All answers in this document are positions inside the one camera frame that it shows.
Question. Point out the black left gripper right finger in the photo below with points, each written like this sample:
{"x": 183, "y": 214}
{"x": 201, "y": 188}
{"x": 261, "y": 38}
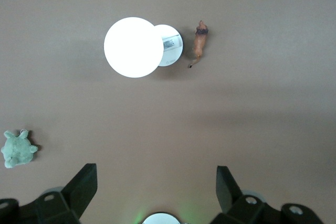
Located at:
{"x": 244, "y": 208}

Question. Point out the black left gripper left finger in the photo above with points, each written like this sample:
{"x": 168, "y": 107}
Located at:
{"x": 68, "y": 200}

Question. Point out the brown lion statue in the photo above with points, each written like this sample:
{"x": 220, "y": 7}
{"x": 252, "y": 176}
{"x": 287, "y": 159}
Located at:
{"x": 200, "y": 41}

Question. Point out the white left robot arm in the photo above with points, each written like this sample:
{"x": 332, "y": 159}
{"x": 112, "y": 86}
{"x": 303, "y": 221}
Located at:
{"x": 161, "y": 218}

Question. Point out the green plush turtle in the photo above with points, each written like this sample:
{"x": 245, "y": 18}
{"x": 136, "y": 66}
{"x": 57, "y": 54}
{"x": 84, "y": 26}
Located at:
{"x": 18, "y": 149}

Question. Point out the white round desk lamp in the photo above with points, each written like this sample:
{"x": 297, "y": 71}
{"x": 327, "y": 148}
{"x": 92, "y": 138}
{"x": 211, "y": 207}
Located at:
{"x": 132, "y": 47}

